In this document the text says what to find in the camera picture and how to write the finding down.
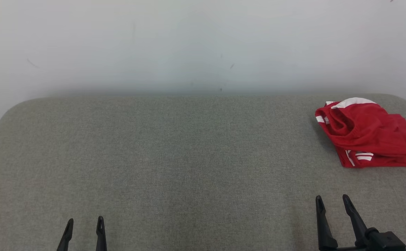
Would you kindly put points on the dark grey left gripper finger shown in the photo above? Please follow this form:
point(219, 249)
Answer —
point(66, 235)
point(101, 235)

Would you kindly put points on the red shorts with white stripes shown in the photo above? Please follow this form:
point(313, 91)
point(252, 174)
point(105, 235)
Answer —
point(366, 129)

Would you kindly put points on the red Bulls basketball jersey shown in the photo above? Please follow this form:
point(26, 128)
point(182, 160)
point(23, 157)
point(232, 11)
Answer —
point(391, 161)

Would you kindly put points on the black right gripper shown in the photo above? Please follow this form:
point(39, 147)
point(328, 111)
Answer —
point(384, 241)

